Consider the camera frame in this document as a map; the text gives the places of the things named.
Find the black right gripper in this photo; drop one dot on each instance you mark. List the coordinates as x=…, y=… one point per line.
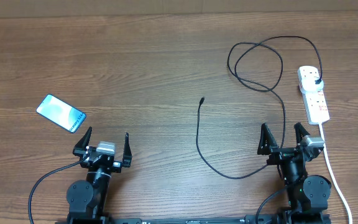
x=266, y=145

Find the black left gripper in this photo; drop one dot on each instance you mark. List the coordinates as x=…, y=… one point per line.
x=115, y=165

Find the blue Galaxy smartphone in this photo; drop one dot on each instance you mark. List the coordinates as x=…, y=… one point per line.
x=61, y=113

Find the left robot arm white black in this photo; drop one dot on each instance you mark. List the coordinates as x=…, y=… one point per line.
x=87, y=198

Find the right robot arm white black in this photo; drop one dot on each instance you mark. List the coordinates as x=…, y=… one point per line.
x=307, y=194

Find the white charger plug adapter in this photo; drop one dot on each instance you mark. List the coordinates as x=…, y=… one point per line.
x=309, y=85

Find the white power strip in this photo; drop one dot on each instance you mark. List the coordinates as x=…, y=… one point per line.
x=315, y=103

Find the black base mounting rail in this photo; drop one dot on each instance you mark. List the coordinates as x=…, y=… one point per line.
x=248, y=219

